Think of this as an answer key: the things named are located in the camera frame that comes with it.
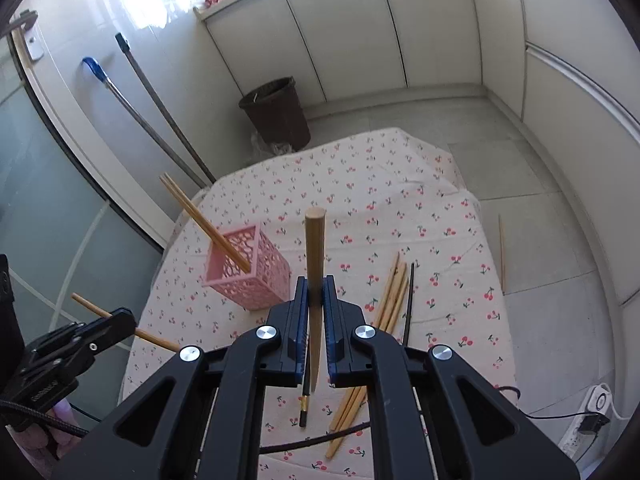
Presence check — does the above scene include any mop handle with blue grip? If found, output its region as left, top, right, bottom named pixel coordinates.
left=82, top=56, right=205, bottom=190

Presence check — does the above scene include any clear plastic bag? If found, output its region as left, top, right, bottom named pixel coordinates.
left=250, top=131, right=295, bottom=159

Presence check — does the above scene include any plain black chopstick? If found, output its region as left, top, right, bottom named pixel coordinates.
left=402, top=262, right=417, bottom=348

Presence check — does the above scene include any broom handle with black grip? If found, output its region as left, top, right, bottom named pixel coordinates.
left=114, top=33, right=217, bottom=184

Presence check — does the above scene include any frosted glass door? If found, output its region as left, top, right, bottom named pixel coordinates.
left=0, top=35, right=168, bottom=428

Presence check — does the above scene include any brown trash bin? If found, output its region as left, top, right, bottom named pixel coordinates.
left=238, top=77, right=312, bottom=151

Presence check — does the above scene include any person's left hand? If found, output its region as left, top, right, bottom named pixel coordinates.
left=10, top=395, right=85, bottom=478

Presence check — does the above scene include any thin black cable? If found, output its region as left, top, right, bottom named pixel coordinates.
left=494, top=385, right=591, bottom=421

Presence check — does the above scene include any black charger plug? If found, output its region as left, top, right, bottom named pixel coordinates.
left=579, top=415, right=611, bottom=437

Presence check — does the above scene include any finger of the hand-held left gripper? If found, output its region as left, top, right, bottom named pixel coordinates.
left=75, top=308, right=137, bottom=361

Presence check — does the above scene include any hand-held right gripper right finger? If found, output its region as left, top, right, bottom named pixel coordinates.
left=323, top=275, right=582, bottom=480

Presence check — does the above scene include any cherry print tablecloth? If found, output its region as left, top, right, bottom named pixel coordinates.
left=120, top=127, right=518, bottom=480

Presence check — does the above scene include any black cable on tablecloth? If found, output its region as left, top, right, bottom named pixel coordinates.
left=257, top=422, right=373, bottom=456

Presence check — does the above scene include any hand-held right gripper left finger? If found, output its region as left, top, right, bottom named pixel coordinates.
left=50, top=276, right=309, bottom=480

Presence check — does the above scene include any black chopstick with gold band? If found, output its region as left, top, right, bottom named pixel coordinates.
left=298, top=377, right=310, bottom=429

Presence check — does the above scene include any white cabinet row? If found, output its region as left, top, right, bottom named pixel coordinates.
left=194, top=0, right=487, bottom=109

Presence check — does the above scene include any thick wooden chopstick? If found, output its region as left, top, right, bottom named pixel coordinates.
left=304, top=207, right=328, bottom=394

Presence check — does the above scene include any pink perforated utensil holder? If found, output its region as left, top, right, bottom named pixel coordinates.
left=202, top=224, right=292, bottom=311

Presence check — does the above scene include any braided black cable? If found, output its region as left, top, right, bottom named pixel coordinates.
left=0, top=399, right=90, bottom=437

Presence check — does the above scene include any white power strip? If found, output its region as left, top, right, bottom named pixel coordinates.
left=556, top=383, right=614, bottom=457

